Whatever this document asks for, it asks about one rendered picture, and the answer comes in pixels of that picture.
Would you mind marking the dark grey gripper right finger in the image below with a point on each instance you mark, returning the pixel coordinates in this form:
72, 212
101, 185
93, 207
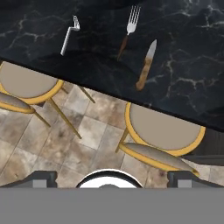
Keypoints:
181, 180

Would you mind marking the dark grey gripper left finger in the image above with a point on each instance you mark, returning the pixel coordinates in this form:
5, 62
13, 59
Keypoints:
43, 179

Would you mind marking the yellow stool with grey seat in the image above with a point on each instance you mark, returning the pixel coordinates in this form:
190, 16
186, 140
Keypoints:
163, 134
26, 84

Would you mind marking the round black and white object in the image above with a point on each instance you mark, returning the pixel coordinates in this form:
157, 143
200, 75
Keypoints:
109, 180

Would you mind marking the silver metal utensil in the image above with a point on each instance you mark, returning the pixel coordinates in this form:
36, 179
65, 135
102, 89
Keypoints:
67, 36

